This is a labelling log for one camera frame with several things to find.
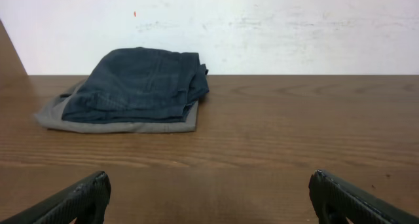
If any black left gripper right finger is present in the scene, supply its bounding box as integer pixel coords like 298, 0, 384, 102
308, 170, 418, 224

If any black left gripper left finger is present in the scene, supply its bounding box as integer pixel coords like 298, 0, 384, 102
2, 171, 111, 224

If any folded grey garment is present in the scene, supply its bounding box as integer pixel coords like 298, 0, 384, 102
34, 80, 198, 134

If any folded dark blue garment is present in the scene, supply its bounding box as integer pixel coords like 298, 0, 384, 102
62, 47, 210, 124

